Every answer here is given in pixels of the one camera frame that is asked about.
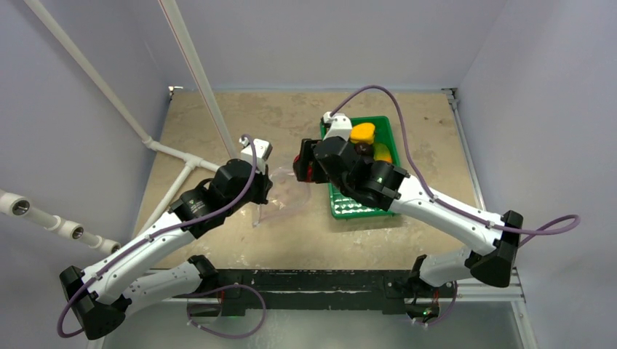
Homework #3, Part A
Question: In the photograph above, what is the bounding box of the clear pink zip top bag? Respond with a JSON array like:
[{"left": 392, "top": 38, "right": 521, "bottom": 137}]
[{"left": 252, "top": 167, "right": 311, "bottom": 228}]

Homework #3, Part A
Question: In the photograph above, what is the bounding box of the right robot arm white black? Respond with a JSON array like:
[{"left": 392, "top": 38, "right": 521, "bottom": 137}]
[{"left": 293, "top": 137, "right": 522, "bottom": 296}]

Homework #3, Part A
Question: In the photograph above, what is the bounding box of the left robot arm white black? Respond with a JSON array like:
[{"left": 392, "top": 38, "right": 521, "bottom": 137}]
[{"left": 56, "top": 156, "right": 272, "bottom": 340}]

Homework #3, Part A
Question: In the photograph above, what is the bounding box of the yellow toy bell pepper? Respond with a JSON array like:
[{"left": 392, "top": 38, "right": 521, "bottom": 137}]
[{"left": 349, "top": 122, "right": 376, "bottom": 145}]

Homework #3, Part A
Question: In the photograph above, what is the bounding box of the orange green toy mango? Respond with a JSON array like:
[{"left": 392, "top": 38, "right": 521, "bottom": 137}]
[{"left": 373, "top": 143, "right": 393, "bottom": 163}]

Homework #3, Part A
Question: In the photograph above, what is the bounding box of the green plastic tray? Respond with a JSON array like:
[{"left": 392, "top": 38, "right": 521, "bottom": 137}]
[{"left": 319, "top": 115, "right": 402, "bottom": 221}]

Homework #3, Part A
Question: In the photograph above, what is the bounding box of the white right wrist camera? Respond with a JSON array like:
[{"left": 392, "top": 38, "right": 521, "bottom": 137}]
[{"left": 322, "top": 112, "right": 353, "bottom": 141}]

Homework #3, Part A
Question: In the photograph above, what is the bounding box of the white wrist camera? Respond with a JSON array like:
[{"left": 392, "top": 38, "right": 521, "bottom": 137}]
[
  {"left": 239, "top": 137, "right": 273, "bottom": 174},
  {"left": 322, "top": 112, "right": 353, "bottom": 141}
]

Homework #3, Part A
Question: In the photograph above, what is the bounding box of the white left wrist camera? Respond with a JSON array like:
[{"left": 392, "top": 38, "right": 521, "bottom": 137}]
[{"left": 239, "top": 137, "right": 273, "bottom": 174}]

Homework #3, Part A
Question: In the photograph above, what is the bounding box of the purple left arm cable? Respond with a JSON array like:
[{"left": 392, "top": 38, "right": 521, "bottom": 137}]
[{"left": 57, "top": 134, "right": 259, "bottom": 339}]

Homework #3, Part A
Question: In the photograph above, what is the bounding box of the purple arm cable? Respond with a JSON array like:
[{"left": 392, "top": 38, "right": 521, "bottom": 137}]
[
  {"left": 57, "top": 134, "right": 259, "bottom": 339},
  {"left": 330, "top": 85, "right": 581, "bottom": 249}
]

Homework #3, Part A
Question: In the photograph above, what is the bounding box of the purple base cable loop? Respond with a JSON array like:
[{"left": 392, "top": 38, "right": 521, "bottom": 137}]
[{"left": 186, "top": 284, "right": 268, "bottom": 340}]

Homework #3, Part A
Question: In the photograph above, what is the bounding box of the white pvc pipe frame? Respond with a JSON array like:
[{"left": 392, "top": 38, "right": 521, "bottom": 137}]
[{"left": 0, "top": 0, "right": 238, "bottom": 256}]

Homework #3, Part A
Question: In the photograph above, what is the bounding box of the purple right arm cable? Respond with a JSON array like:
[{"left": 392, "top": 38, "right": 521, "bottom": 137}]
[{"left": 330, "top": 85, "right": 581, "bottom": 249}]

